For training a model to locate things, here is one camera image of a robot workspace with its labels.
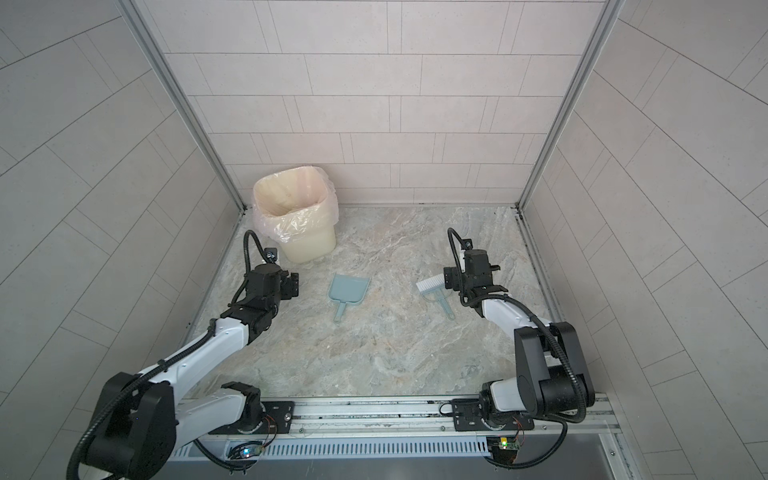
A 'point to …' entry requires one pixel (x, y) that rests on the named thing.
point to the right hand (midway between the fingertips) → (461, 266)
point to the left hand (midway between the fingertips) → (285, 268)
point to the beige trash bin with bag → (297, 207)
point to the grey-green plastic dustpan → (347, 289)
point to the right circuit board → (503, 448)
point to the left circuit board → (246, 450)
